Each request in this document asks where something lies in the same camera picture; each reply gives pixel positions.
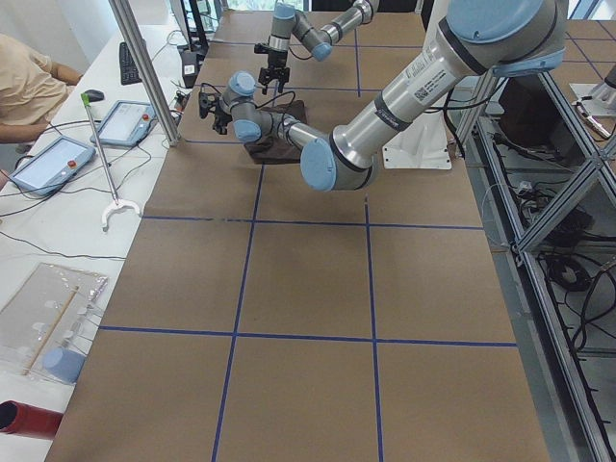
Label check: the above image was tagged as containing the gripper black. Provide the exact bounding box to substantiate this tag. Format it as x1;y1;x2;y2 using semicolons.
212;98;233;135
258;47;290;94

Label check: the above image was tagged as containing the dark brown t-shirt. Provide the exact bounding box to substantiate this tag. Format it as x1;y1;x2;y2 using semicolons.
244;100;307;165

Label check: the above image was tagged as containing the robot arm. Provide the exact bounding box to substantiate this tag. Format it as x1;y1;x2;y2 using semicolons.
254;0;379;94
199;1;568;192

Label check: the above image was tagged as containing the far blue teach pendant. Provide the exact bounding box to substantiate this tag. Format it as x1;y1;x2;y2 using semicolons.
96;100;156;148

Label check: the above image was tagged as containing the blue teach pendant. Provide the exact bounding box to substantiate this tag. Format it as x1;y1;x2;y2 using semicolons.
10;136;95;196
96;100;156;148

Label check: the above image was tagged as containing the black keyboard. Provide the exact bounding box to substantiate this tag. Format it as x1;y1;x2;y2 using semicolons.
118;41;141;86

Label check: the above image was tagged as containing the black computer mouse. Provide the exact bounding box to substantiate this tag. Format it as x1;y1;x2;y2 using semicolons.
84;90;105;102

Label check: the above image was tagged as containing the near blue teach pendant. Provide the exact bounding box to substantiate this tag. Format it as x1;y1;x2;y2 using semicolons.
10;136;95;196

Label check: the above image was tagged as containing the seated person beige shirt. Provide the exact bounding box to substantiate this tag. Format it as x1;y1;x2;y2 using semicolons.
1;35;83;143

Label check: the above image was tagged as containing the wooden stick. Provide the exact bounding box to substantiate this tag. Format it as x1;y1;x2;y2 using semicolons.
21;286;80;375

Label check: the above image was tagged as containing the clear plastic bag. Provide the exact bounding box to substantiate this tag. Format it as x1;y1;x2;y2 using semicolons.
1;264;108;384

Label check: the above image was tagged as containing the pale blue cup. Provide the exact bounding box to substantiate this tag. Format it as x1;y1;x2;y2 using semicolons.
42;347;86;384

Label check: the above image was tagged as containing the red cylinder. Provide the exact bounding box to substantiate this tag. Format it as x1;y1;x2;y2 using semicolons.
1;400;64;440

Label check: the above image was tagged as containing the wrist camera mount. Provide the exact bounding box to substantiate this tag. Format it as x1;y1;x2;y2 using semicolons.
198;91;219;119
253;43;270;55

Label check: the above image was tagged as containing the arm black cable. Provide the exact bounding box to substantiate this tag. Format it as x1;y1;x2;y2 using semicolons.
198;82;299;116

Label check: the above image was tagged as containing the aluminium frame post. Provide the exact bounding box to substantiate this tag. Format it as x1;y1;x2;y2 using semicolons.
109;0;180;146

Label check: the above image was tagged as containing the green handled reach grabber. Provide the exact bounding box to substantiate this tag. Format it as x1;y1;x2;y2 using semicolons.
80;92;141;232

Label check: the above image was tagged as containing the white pedestal column base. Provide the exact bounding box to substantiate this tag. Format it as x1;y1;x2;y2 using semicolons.
382;110;451;170

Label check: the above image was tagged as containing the aluminium side frame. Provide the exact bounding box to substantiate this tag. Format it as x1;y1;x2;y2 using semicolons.
451;18;616;462

